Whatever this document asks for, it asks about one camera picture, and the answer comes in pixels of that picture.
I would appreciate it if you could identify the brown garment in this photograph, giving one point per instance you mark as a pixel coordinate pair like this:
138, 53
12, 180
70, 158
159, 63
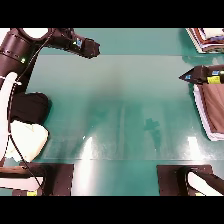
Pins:
215, 106

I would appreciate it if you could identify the cream white garment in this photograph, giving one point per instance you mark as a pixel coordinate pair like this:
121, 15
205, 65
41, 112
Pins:
28, 138

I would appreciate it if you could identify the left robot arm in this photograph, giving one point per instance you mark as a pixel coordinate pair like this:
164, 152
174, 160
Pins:
20, 50

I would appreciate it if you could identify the heap of clothes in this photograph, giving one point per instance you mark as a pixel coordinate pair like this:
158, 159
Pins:
208, 40

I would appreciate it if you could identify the black garment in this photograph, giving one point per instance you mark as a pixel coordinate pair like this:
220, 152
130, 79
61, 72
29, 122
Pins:
30, 108

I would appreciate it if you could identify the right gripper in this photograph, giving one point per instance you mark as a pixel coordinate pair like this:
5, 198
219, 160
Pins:
200, 75

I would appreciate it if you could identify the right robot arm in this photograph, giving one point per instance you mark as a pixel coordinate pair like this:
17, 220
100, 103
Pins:
203, 181

